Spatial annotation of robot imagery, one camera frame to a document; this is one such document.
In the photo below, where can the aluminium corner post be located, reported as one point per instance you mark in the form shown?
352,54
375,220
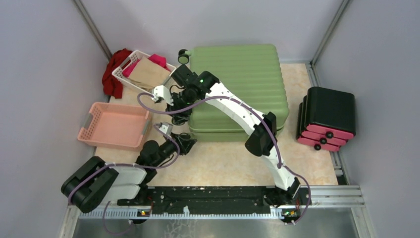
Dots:
329,32
92,28

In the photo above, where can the pink plastic basket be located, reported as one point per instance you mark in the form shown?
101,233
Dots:
116,126

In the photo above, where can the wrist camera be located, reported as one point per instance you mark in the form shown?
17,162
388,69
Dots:
162,93
165,128

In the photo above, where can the tan folded cloth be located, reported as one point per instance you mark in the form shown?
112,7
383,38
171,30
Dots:
148,81

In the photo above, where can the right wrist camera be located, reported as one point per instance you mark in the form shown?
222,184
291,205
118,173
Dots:
162,93

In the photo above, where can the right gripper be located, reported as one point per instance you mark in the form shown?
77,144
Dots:
179,109

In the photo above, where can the magenta cloth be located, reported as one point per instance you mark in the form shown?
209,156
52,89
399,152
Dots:
151,64

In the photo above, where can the left aluminium corner post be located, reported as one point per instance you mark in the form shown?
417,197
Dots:
92,28

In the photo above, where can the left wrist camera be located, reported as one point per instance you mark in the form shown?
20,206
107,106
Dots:
165,128

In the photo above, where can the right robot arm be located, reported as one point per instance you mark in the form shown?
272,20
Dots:
260,127

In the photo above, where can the white plastic basket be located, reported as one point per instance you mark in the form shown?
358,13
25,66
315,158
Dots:
135,55

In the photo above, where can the black and pink storage stack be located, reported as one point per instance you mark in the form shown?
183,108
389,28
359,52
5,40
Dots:
326,119

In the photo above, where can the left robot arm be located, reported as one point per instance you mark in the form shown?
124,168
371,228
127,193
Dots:
97,182

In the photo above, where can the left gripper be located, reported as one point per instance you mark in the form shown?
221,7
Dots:
185,142

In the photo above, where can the red cloth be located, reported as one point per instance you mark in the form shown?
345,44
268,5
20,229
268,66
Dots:
111,85

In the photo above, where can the green hard-shell suitcase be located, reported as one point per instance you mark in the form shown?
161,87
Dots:
251,72

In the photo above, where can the right aluminium corner post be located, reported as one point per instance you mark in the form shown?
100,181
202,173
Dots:
329,32

